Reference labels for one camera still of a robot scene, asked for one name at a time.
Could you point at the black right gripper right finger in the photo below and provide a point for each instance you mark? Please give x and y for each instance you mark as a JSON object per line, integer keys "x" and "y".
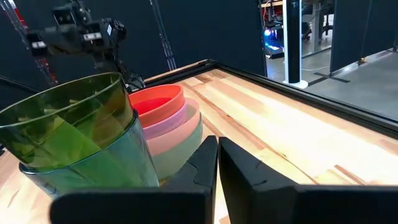
{"x": 264, "y": 199}

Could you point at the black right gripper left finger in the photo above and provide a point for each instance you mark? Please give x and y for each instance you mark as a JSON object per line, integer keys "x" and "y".
{"x": 186, "y": 202}

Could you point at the green plastic bowl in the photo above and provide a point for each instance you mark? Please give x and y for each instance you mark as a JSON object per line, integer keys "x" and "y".
{"x": 174, "y": 158}

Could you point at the peach translucent plastic bowl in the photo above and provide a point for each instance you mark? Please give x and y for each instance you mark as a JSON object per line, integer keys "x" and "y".
{"x": 178, "y": 137}

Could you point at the magenta plastic bowl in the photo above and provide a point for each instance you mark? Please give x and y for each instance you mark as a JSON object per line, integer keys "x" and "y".
{"x": 169, "y": 124}

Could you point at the red plastic bowl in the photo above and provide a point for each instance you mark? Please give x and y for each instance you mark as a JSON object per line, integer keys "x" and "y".
{"x": 164, "y": 102}

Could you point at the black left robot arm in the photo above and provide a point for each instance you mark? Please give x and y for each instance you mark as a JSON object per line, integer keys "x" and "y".
{"x": 130, "y": 77}

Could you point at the red black pole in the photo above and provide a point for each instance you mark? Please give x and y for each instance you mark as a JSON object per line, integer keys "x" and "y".
{"x": 43, "y": 67}

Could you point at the teal translucent plastic cup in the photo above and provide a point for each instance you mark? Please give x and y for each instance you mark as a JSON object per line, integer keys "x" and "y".
{"x": 124, "y": 168}

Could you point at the black stand strut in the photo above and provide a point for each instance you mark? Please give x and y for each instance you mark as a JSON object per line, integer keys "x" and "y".
{"x": 163, "y": 34}

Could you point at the green translucent plastic cup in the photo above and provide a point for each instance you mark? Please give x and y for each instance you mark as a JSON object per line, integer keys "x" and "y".
{"x": 62, "y": 130}

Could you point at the black partition panel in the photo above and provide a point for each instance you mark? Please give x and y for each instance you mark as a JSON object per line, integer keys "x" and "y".
{"x": 202, "y": 31}
{"x": 357, "y": 31}

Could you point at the blue lit machine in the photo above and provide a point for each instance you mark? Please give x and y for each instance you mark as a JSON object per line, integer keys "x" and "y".
{"x": 271, "y": 42}

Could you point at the black pillar with white base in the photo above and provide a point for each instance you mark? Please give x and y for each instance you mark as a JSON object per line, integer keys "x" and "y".
{"x": 292, "y": 40}

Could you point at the black office chair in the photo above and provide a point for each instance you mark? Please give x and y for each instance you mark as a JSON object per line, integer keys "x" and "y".
{"x": 326, "y": 18}

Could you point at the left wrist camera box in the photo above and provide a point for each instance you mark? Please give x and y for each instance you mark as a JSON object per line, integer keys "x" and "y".
{"x": 66, "y": 14}

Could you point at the black aluminium table frame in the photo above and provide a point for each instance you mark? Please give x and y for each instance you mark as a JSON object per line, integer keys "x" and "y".
{"x": 311, "y": 93}

